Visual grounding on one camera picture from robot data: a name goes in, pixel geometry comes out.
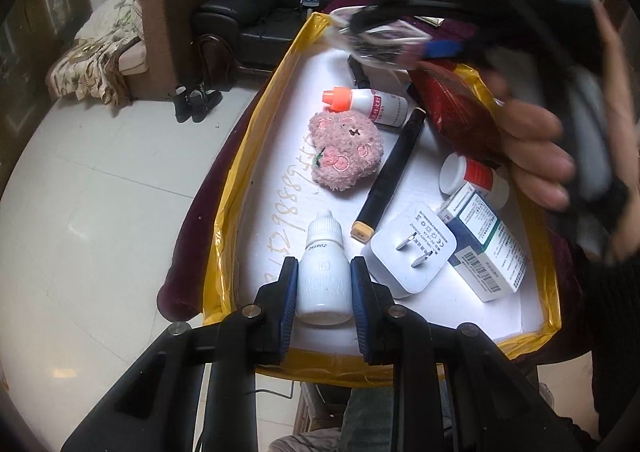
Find large white dropper bottle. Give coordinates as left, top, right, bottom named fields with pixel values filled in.
left=296, top=209, right=352, bottom=327

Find white power adapter plug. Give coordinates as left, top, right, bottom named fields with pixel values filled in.
left=361, top=203, right=457, bottom=299

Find red snack packet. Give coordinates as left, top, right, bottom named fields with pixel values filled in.
left=408, top=60, right=503, bottom=168

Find black marker pen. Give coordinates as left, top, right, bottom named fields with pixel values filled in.
left=350, top=107, right=426, bottom=244

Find white bottle orange cap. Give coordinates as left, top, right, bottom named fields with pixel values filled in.
left=322, top=86, right=409, bottom=128

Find white green medicine box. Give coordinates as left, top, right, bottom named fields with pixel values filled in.
left=438, top=184, right=528, bottom=302

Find white pill bottle red label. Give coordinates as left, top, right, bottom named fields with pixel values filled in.
left=438, top=153, right=510, bottom=210

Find pink plush toy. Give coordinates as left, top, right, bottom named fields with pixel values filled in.
left=308, top=110, right=384, bottom=192

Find clear bag of hair ties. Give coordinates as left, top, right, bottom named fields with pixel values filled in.
left=324, top=6, right=432, bottom=69

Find person right hand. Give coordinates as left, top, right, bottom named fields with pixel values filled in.
left=479, top=0, right=640, bottom=266

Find black leather sofa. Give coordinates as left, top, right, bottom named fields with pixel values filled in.
left=192, top=0, right=402, bottom=68

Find yellow taped foam box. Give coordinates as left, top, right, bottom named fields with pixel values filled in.
left=203, top=13, right=561, bottom=359

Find black shoes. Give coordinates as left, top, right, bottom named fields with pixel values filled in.
left=172, top=86, right=222, bottom=123

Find floral patterned cloth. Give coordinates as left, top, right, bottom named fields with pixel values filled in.
left=46, top=0, right=143, bottom=108

